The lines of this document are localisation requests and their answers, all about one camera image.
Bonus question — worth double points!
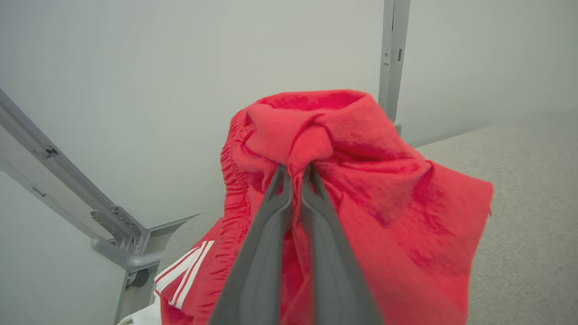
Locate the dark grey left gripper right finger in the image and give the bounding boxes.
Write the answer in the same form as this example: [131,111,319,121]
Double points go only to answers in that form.
[300,163,384,325]

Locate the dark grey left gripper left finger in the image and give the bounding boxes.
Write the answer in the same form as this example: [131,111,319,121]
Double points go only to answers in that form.
[210,165,293,325]

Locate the red shorts with white stripes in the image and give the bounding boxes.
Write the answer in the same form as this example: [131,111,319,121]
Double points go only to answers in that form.
[155,89,494,325]

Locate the red and white basketball jersey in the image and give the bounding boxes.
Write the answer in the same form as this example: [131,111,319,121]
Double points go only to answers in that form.
[117,296,162,325]

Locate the grey metal partition post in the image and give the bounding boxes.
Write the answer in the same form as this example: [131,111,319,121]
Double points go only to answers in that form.
[378,0,411,136]

